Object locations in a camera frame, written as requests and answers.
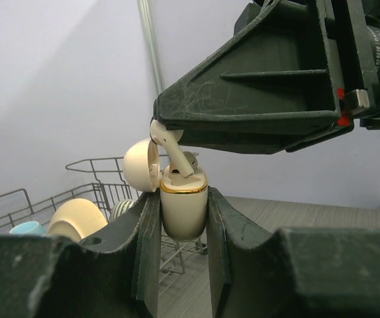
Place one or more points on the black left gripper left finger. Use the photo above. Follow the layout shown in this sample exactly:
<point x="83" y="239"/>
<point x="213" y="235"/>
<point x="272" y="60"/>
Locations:
<point x="112" y="273"/>

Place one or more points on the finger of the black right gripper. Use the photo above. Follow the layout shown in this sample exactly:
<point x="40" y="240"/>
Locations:
<point x="256" y="143"/>
<point x="276" y="67"/>

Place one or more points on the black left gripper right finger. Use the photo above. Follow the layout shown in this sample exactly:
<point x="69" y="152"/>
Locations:
<point x="291" y="272"/>

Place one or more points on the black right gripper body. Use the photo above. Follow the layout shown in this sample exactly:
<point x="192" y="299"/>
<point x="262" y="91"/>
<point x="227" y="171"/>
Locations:
<point x="338" y="45"/>

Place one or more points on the beige earbud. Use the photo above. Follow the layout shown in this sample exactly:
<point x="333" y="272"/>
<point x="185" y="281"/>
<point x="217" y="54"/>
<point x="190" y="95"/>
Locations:
<point x="169" y="139"/>
<point x="192" y="159"/>

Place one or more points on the beige earbud charging case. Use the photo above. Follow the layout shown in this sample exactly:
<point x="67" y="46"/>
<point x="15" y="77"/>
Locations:
<point x="183" y="200"/>

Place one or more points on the beige plate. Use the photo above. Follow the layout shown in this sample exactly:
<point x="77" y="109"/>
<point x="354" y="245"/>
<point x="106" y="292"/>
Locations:
<point x="77" y="219"/>

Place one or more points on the striped ceramic bowl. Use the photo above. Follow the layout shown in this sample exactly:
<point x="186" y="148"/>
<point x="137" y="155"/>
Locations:
<point x="120" y="208"/>

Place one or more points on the light blue mug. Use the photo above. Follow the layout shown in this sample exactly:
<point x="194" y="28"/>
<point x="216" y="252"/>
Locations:
<point x="28" y="228"/>

